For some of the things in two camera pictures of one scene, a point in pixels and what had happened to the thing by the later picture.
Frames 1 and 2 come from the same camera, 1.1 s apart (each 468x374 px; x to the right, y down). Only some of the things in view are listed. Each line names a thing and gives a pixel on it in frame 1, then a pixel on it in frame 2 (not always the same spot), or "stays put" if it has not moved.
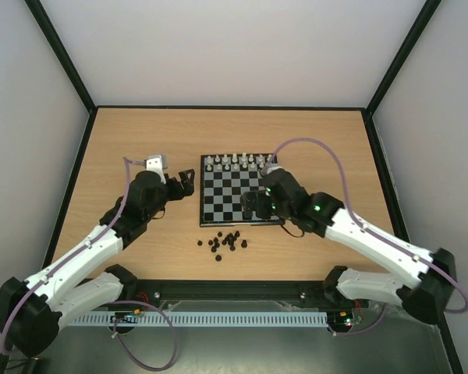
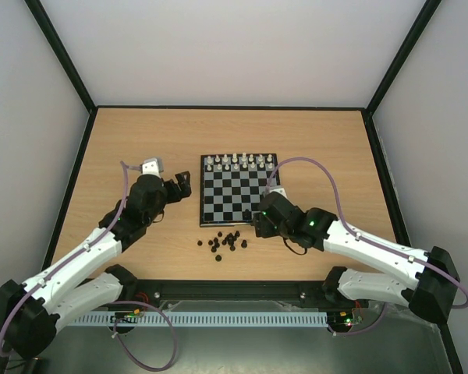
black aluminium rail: x=157 y=291 stays put
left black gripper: x=189 y=186 stays put
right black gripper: x=264 y=202 to x=261 y=227
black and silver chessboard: x=224 y=178 stays put
